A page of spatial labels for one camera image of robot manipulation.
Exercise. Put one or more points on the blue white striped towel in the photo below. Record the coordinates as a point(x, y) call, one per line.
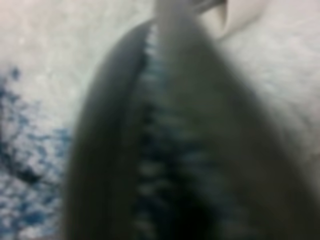
point(159, 119)

